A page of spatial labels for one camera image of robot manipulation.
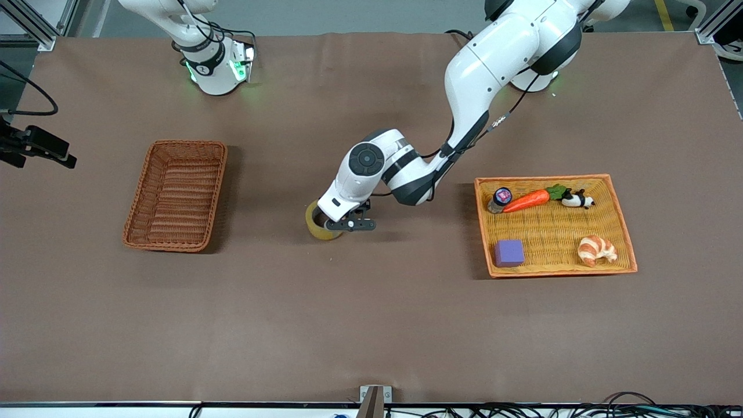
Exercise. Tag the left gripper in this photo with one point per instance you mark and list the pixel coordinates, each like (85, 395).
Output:
(366, 204)

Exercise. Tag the yellow translucent tape roll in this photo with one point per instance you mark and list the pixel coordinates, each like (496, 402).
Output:
(316, 231)

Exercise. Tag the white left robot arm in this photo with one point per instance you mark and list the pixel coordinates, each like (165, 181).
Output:
(499, 52)

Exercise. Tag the brown wicker basket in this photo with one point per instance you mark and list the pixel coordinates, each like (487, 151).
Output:
(177, 197)

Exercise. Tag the orange yellow wicker basket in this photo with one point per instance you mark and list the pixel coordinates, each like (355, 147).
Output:
(551, 232)

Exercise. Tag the brown table cover sheet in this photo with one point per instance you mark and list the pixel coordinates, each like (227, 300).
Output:
(348, 302)

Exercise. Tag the small jar with pink lid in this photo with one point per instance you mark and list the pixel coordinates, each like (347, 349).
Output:
(500, 198)

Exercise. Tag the purple foam cube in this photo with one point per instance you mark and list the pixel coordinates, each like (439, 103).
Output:
(509, 253)

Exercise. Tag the orange toy carrot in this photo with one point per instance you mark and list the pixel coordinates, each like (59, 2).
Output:
(525, 201)

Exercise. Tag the black white panda figure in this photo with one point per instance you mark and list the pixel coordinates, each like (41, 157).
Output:
(576, 201)

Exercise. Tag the toy croissant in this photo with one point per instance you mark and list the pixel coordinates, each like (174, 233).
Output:
(595, 249)

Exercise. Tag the black white round object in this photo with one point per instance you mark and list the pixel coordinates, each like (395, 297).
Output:
(731, 38)

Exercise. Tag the metal bracket at table edge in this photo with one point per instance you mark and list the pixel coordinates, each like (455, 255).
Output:
(365, 392)

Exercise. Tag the aluminium frame profile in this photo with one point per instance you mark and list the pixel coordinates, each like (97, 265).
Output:
(711, 29)
(40, 38)

